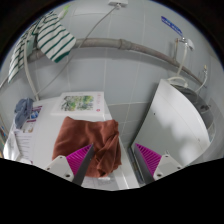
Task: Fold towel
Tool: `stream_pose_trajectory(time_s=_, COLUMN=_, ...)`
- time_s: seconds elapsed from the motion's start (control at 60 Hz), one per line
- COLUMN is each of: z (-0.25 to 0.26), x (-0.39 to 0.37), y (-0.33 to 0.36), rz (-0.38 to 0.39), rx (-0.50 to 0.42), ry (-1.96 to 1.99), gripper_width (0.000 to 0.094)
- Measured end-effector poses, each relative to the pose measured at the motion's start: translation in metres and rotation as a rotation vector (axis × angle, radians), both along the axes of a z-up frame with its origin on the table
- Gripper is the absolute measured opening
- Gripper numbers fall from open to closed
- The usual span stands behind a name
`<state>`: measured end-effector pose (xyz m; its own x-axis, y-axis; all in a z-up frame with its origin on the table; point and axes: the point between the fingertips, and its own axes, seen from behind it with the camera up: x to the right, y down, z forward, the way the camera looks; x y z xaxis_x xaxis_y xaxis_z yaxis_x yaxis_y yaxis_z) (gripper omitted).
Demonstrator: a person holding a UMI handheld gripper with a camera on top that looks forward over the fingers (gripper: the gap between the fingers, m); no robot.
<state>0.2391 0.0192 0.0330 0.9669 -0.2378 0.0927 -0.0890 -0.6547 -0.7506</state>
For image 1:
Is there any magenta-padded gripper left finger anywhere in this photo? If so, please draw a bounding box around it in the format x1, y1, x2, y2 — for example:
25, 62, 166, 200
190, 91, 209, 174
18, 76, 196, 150
44, 143, 95, 187

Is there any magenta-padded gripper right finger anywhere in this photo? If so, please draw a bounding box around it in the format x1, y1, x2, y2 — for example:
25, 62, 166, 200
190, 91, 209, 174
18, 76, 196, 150
133, 142, 184, 185

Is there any brown towel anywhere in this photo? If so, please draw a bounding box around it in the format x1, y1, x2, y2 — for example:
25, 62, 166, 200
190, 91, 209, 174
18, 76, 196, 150
52, 115, 123, 178

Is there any white text sheet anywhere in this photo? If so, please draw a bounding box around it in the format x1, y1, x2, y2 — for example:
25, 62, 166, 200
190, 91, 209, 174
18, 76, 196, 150
13, 128, 34, 161

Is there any white washing machine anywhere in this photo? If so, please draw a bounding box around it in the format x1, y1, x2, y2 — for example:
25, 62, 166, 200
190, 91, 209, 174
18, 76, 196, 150
129, 78, 224, 166

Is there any purple printed leaflet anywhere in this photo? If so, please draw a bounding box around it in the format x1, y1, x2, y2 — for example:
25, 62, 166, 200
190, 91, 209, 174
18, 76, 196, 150
19, 105, 44, 134

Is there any crumpled blue-grey cloth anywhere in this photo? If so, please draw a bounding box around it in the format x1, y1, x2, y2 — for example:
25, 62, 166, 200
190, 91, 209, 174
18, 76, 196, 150
13, 97, 35, 130

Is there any small landscape print sheet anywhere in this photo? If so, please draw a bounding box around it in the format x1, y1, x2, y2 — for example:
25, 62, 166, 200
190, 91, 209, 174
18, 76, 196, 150
50, 91, 108, 117

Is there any thin white pipe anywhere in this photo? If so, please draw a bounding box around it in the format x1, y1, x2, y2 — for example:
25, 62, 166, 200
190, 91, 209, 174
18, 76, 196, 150
23, 39, 40, 101

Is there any green-striped white garment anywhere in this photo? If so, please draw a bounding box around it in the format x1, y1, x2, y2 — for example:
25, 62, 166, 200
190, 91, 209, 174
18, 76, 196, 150
7, 11, 77, 84

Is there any white water hose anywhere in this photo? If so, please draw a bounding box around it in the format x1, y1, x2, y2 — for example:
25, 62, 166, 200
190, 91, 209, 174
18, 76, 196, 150
166, 43, 189, 88

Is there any metal wall faucet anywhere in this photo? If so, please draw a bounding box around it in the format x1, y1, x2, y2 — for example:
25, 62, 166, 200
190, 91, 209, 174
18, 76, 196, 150
174, 36, 196, 53

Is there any grey wall pipe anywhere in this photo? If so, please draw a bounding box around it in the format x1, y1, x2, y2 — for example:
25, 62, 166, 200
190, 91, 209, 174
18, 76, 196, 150
28, 37, 204, 86

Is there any thin grey cable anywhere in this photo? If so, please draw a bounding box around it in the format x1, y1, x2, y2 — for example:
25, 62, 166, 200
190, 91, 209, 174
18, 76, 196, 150
36, 4, 118, 98

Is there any blue wall sticker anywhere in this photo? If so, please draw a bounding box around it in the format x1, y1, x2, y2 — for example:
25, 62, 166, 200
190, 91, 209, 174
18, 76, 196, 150
160, 15, 184, 36

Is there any white wall socket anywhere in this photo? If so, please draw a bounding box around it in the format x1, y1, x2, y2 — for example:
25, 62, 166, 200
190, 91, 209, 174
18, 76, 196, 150
107, 0, 129, 8

